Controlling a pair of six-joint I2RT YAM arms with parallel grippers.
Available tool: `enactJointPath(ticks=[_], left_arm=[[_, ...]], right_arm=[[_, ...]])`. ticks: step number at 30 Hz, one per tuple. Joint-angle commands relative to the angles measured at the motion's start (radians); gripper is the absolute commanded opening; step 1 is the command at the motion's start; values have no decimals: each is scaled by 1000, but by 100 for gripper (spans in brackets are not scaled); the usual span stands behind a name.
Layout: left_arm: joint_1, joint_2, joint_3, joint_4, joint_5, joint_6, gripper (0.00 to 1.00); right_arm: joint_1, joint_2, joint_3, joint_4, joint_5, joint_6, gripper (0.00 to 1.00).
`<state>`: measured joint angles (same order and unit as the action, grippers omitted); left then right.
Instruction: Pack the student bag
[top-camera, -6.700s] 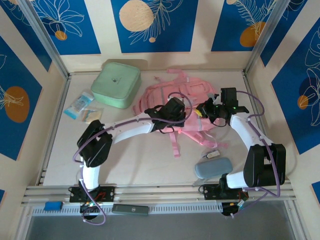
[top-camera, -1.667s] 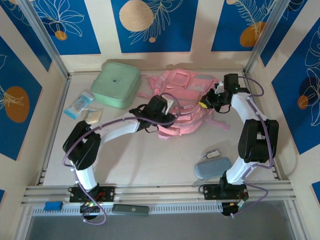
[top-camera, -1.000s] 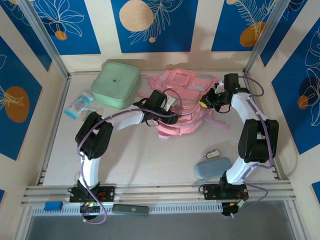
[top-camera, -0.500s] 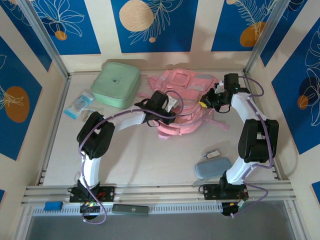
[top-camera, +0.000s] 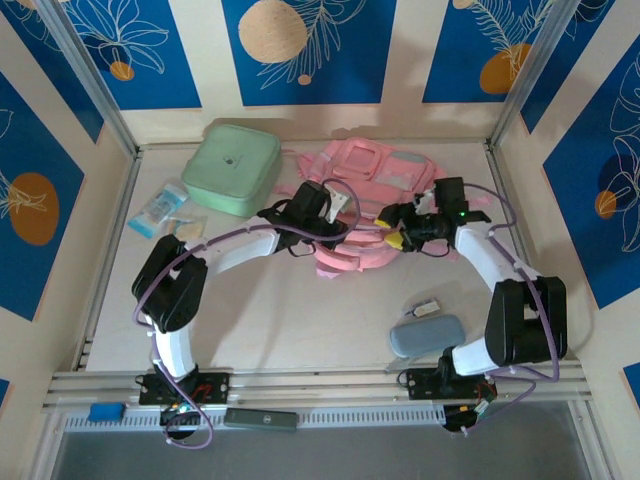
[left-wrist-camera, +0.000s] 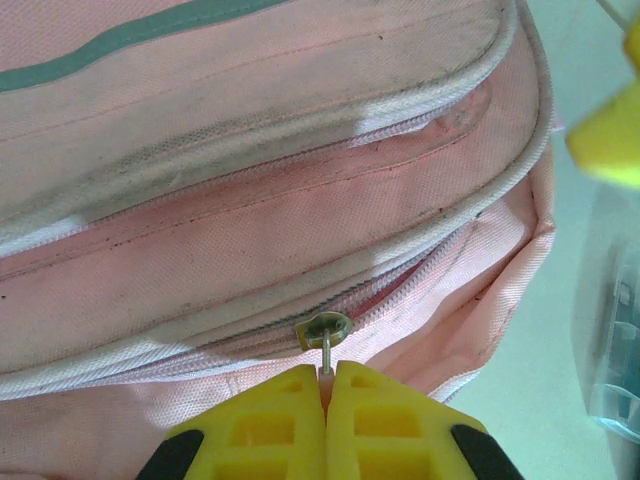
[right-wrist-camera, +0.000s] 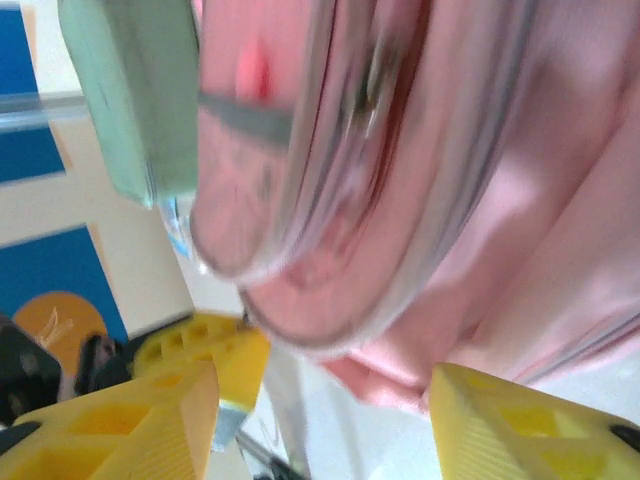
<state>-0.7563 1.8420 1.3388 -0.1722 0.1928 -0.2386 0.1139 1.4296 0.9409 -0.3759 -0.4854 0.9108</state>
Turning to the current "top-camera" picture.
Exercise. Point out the pink student backpack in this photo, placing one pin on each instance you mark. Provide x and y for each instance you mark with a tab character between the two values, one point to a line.
360	255

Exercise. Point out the small white usb stick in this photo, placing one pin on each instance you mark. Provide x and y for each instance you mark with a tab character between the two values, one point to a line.
424	306

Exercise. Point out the mint green zip pouch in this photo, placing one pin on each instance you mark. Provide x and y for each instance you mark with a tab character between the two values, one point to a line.
225	165

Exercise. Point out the grey glasses case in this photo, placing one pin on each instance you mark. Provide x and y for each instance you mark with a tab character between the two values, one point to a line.
427	336

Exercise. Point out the clear plastic ruler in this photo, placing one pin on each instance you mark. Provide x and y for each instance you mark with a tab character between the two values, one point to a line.
400	364

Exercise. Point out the blue snack packet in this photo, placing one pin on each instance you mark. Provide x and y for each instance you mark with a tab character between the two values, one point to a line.
157	210

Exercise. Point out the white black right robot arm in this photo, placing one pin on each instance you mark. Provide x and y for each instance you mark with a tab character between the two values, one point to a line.
480	250

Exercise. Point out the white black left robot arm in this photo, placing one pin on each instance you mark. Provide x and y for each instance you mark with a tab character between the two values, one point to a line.
170	355

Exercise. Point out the clear biscuit packet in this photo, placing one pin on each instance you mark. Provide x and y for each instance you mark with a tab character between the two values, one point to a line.
192	229

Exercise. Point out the black base connector module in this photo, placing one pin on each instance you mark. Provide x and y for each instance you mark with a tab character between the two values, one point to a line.
177	415
460	415

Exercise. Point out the dark green flat device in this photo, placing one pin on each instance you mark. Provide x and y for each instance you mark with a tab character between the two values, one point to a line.
260	420

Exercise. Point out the blue sponge block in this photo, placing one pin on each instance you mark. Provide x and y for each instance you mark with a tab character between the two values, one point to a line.
106	412

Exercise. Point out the blue floral wall poster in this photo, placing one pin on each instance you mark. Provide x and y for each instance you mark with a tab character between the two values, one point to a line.
575	60
455	60
165	75
30	150
50	75
590	225
350	75

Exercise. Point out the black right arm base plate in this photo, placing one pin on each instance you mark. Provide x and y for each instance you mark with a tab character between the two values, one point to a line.
422	384

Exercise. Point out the aluminium table edge rail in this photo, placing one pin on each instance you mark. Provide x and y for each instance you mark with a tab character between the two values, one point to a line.
320	385

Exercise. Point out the aluminium frame post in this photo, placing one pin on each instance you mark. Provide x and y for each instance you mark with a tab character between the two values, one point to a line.
530	70
85	70

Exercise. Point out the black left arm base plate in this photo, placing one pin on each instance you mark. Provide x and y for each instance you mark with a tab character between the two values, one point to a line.
215	387

